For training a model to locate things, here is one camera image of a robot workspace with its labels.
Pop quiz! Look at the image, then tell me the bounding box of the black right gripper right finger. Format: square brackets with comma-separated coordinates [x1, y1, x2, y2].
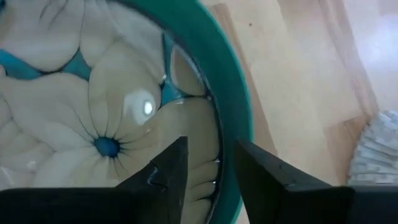
[235, 139, 355, 224]

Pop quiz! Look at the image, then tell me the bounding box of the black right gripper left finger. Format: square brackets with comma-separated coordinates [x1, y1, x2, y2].
[114, 136, 189, 224]

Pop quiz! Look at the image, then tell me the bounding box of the patterned plate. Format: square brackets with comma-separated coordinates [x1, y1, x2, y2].
[0, 0, 223, 224]

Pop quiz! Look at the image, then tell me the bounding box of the green plate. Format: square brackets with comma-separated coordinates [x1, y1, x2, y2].
[118, 0, 256, 224]

